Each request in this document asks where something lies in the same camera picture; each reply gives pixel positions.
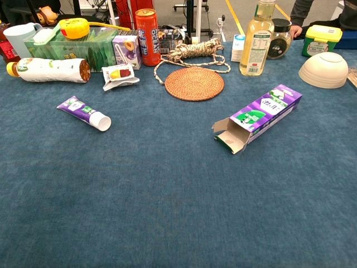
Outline white snack packet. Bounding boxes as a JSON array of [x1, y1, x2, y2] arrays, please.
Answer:
[[102, 63, 140, 92]]

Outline black office chair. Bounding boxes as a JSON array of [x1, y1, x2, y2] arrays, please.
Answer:
[[0, 0, 62, 25]]

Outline upturned cream bowl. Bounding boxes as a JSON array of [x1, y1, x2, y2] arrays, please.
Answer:
[[298, 51, 349, 89]]

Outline white green brush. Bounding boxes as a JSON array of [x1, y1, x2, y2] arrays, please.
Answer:
[[33, 22, 61, 46]]

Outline blue felt tablecloth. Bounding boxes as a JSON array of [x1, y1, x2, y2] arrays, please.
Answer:
[[0, 39, 357, 268]]

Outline pale blue plastic jug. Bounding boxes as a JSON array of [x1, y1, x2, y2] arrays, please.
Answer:
[[3, 22, 43, 59]]

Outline clear yellow oil bottle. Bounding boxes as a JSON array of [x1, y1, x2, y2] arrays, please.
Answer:
[[239, 0, 276, 76]]

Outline clear box green packets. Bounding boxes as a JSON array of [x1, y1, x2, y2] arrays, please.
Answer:
[[23, 27, 119, 73]]

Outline person's dark-sleeved forearm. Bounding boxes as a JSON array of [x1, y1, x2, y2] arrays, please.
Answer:
[[290, 0, 346, 28]]

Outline white black wheeled stand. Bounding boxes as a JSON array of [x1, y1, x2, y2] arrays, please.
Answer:
[[172, 0, 215, 39]]

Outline tall orange drink can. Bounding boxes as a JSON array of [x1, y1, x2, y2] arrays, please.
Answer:
[[135, 8, 162, 67]]

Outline green tub yellow lid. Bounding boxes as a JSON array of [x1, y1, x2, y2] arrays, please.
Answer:
[[302, 25, 343, 58]]

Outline wooden stick bundle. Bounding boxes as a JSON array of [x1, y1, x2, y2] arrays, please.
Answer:
[[346, 66, 357, 89]]

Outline purple white toothpaste tube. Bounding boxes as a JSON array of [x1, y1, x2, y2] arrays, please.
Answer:
[[56, 95, 112, 132]]

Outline white power strip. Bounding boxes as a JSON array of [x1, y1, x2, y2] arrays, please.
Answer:
[[216, 15, 226, 42]]

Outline red cabinet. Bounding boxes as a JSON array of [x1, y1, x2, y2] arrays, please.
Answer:
[[115, 0, 156, 30]]

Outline dark printed snack package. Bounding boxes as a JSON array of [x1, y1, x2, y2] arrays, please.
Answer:
[[159, 27, 185, 54]]

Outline person's dark-clothed body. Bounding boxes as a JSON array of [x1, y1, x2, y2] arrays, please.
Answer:
[[302, 0, 357, 32]]

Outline white-labelled bottle yellow cap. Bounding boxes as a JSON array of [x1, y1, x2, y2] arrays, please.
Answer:
[[6, 58, 91, 84]]

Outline glass jar black lid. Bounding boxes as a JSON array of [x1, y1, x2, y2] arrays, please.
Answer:
[[267, 18, 293, 60]]

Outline brown monkey toy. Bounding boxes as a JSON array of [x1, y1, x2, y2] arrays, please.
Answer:
[[36, 6, 59, 26]]

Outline purple drink carton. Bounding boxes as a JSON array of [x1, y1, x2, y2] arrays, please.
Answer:
[[112, 35, 142, 70]]

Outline dark blue box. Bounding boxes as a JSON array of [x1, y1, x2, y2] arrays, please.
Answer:
[[334, 30, 357, 50]]

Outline purple green toothpaste box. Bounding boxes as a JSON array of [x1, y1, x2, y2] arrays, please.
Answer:
[[211, 84, 303, 155]]

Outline coiled beige braided rope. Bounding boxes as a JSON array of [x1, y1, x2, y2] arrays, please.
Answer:
[[153, 37, 231, 85]]

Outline red packet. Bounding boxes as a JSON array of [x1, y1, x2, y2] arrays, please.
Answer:
[[0, 40, 21, 64]]

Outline round woven rattan coaster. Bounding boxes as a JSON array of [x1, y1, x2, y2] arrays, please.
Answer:
[[164, 66, 225, 102]]

